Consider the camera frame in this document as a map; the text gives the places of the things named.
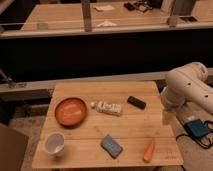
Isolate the brown cardboard box corner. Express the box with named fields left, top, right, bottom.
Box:
left=0, top=123, right=28, bottom=171

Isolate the metal post left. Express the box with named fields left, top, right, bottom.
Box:
left=82, top=0, right=92, bottom=32

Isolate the crumpled white paper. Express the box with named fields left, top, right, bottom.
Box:
left=97, top=20, right=117, bottom=27

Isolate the metal clamp at left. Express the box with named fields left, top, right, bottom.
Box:
left=0, top=68, right=27, bottom=89

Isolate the orange carrot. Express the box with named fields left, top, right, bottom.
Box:
left=143, top=139, right=155, bottom=162

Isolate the metal post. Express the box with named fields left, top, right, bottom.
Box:
left=167, top=0, right=198, bottom=28
left=82, top=0, right=92, bottom=32

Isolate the dark tool pile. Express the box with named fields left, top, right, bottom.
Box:
left=123, top=0, right=163, bottom=13

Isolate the metal post right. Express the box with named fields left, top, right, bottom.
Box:
left=167, top=0, right=198, bottom=28

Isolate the orange bowl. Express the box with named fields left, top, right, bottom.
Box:
left=54, top=97, right=87, bottom=127

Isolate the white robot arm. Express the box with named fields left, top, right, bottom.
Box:
left=160, top=62, right=213, bottom=125

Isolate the white paper sheet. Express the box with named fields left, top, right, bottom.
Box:
left=94, top=5, right=115, bottom=11

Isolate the blue box with cables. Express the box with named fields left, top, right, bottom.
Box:
left=176, top=119, right=213, bottom=149

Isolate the black eraser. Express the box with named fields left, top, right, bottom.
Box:
left=127, top=96, right=146, bottom=109

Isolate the blue sponge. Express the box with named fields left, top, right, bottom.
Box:
left=100, top=135, right=123, bottom=159

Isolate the white tube with label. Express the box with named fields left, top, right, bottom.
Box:
left=90, top=101, right=122, bottom=116

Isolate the white ceramic cup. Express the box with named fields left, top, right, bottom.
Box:
left=44, top=132, right=65, bottom=157

